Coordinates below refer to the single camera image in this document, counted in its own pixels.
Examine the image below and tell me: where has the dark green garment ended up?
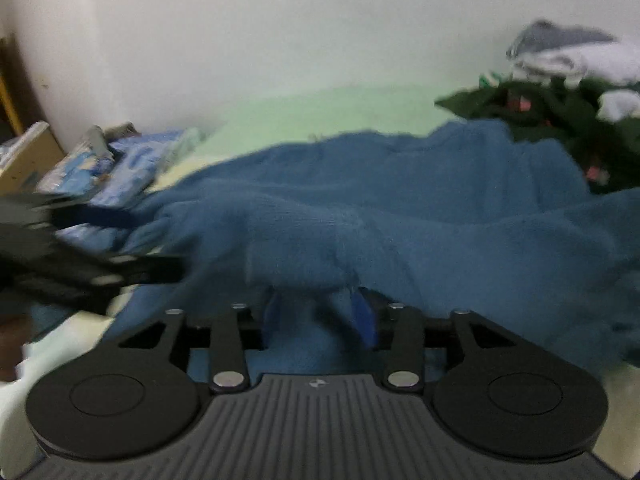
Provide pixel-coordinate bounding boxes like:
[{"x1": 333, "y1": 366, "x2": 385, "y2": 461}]
[{"x1": 434, "y1": 75, "x2": 640, "y2": 196}]

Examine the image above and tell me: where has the brown cardboard box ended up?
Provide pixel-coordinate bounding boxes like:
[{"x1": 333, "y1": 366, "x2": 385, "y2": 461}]
[{"x1": 0, "y1": 120, "x2": 66, "y2": 196}]

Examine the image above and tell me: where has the wooden furniture edge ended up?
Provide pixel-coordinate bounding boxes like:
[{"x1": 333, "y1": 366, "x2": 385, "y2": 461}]
[{"x1": 0, "y1": 35, "x2": 26, "y2": 136}]

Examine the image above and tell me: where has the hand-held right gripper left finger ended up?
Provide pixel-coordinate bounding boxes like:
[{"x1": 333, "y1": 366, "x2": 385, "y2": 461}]
[{"x1": 117, "y1": 285, "x2": 286, "y2": 393}]

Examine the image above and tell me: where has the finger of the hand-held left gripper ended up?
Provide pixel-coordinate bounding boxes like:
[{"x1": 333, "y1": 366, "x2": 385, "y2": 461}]
[
  {"x1": 50, "y1": 205, "x2": 136, "y2": 230},
  {"x1": 75, "y1": 252, "x2": 187, "y2": 287}
]

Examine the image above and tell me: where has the light green striped pillow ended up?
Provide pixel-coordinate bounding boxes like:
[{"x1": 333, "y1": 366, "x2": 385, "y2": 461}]
[{"x1": 167, "y1": 127, "x2": 207, "y2": 158}]

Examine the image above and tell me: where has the blue fleece garment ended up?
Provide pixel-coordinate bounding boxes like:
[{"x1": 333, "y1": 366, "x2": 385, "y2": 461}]
[{"x1": 30, "y1": 120, "x2": 640, "y2": 391}]

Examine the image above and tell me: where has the pastel printed bed blanket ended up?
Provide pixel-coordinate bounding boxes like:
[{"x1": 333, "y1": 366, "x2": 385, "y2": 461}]
[{"x1": 0, "y1": 84, "x2": 640, "y2": 480}]

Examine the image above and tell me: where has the blue patterned cloth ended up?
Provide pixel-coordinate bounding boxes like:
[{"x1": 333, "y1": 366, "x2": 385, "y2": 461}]
[{"x1": 35, "y1": 127, "x2": 206, "y2": 261}]

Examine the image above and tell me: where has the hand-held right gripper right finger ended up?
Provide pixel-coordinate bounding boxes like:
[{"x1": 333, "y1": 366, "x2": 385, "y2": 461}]
[{"x1": 350, "y1": 285, "x2": 518, "y2": 393}]

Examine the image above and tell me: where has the white folded garment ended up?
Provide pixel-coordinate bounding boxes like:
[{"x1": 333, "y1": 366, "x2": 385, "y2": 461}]
[{"x1": 510, "y1": 42, "x2": 640, "y2": 88}]

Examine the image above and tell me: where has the grey folded garment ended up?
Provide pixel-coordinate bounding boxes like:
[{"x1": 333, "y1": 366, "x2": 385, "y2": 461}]
[{"x1": 506, "y1": 19, "x2": 621, "y2": 61}]

